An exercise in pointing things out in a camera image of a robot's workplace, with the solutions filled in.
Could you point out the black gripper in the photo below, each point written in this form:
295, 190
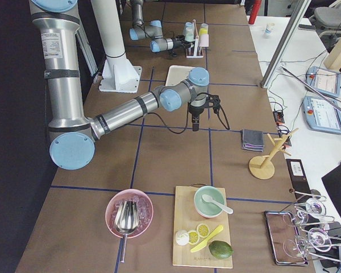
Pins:
195, 111
179, 43

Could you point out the green cup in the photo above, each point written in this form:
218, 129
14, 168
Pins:
189, 36

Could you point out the beige rabbit tray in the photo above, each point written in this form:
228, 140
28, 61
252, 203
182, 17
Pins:
177, 73

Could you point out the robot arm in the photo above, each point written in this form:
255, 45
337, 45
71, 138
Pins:
153, 31
77, 125

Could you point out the blue cup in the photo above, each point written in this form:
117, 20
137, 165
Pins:
188, 24

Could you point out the pink cup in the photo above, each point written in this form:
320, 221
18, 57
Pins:
203, 40

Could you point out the yellow cup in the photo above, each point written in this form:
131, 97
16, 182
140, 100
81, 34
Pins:
203, 30

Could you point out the paper cup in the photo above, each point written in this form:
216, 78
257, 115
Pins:
268, 29

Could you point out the grey folded cloth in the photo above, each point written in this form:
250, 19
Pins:
252, 140

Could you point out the white spoon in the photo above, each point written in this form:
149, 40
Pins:
209, 199

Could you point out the wooden mug tree stand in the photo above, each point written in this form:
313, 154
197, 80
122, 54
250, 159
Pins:
261, 167

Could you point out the green bowl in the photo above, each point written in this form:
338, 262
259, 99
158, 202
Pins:
208, 209

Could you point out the red bottle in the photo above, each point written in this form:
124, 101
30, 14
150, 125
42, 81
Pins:
254, 12

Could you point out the pink bowl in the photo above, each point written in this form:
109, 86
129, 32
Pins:
141, 208

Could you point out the lemon slice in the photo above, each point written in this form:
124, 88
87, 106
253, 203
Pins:
203, 230

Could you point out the black box with label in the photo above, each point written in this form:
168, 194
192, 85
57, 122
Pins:
297, 175

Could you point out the metal scoop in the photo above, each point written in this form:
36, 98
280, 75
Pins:
126, 222

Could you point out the lemon slice two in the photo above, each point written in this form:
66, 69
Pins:
193, 237

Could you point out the wooden cutting board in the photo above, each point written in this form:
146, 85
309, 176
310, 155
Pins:
187, 218

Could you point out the teach pendant near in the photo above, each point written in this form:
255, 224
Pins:
321, 116

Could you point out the teach pendant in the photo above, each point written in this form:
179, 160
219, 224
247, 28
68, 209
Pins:
321, 116
324, 80

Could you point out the yellow plastic knife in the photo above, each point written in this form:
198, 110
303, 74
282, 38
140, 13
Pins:
203, 244

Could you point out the avocado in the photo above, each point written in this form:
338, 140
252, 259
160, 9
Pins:
220, 249

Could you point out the teach pendant far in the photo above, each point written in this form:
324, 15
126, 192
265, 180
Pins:
324, 80

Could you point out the green tipped metal stand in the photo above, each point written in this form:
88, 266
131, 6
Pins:
311, 89

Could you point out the grey office chair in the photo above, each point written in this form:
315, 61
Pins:
329, 19

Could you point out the wine glass two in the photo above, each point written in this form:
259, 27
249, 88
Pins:
316, 240

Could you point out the white wire cup rack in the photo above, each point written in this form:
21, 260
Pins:
194, 52

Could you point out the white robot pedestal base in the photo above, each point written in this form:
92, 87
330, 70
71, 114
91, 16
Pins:
118, 75

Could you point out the aluminium frame post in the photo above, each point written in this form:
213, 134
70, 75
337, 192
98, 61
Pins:
290, 29

